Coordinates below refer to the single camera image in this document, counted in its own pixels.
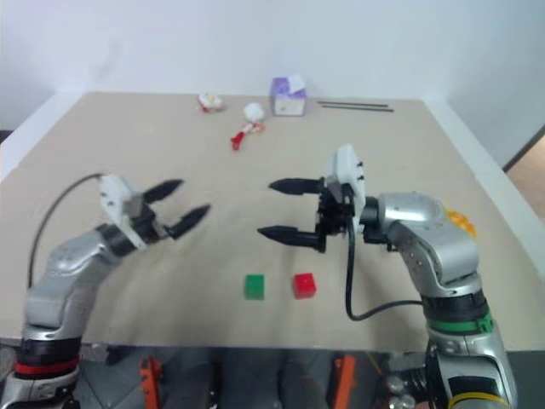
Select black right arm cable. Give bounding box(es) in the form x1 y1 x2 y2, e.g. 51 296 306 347
343 193 427 322

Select thin black rod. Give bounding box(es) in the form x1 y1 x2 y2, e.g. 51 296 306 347
316 100 389 108
321 103 395 113

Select yellow cube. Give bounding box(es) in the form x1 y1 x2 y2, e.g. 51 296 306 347
444 207 477 238

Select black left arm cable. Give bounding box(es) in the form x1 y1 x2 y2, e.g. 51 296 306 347
26 172 107 291

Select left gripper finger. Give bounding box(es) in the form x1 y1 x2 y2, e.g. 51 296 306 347
165 204 213 240
142 178 186 205

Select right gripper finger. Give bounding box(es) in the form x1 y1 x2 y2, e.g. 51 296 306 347
267 177 327 197
256 225 327 253

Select orange table clamp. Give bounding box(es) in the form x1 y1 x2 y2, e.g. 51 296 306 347
139 356 162 409
333 354 358 409

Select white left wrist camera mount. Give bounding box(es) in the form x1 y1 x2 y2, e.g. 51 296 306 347
98 174 145 249

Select green cube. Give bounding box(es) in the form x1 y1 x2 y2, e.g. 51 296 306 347
244 274 267 301

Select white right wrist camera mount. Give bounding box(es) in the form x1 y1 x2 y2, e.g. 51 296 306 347
324 144 368 234

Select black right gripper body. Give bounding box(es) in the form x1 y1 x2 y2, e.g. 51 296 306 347
314 179 356 253

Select purple tissue box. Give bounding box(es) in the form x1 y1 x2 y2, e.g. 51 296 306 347
268 73 309 118

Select red cube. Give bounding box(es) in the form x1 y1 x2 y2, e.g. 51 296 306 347
292 272 318 300

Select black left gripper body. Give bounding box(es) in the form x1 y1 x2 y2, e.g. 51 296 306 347
127 193 172 246

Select white round toy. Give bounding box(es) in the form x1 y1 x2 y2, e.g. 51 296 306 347
243 102 266 123

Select red white figure toy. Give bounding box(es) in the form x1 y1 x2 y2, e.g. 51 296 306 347
229 120 267 153

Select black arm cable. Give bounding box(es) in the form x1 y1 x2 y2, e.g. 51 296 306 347
26 172 107 291
343 193 427 322

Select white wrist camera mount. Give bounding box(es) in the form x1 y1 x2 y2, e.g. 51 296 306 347
324 144 368 234
98 174 145 249

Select small white red toy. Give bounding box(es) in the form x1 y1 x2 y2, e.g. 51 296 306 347
197 91 225 113

